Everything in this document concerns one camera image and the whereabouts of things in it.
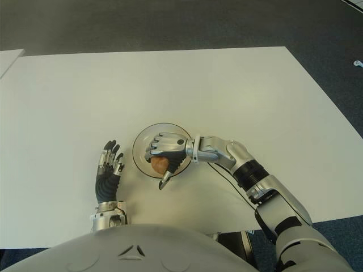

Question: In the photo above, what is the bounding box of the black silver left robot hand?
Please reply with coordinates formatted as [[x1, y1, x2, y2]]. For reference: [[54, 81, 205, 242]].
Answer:
[[95, 139, 125, 203]]

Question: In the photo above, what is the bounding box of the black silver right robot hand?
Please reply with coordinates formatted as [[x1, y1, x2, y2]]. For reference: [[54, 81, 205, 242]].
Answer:
[[144, 131, 189, 190]]

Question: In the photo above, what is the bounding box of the red yellow apple with sticker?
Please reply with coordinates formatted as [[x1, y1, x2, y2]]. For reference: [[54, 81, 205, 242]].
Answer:
[[150, 156, 170, 173]]

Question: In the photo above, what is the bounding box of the white plate with black rim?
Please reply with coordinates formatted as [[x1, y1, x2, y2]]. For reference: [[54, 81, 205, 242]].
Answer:
[[132, 122, 192, 179]]

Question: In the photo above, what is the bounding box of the grey robot torso shell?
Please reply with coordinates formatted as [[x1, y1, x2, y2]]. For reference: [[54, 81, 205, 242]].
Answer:
[[0, 223, 256, 272]]

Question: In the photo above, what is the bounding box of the white side table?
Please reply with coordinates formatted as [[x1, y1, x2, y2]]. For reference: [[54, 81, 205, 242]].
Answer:
[[0, 49, 26, 79]]

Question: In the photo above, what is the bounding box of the thin black cable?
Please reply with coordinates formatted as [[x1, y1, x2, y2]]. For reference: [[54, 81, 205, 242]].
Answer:
[[208, 163, 258, 211]]

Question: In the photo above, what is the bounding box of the black table frame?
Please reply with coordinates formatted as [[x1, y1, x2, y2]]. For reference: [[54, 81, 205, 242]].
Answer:
[[205, 229, 278, 272]]

